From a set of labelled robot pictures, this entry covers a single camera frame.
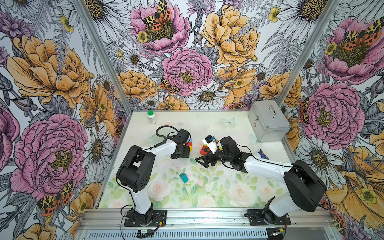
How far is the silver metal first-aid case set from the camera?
37.9 inches

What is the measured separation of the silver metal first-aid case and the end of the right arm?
365 mm

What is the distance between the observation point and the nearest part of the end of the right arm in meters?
0.66
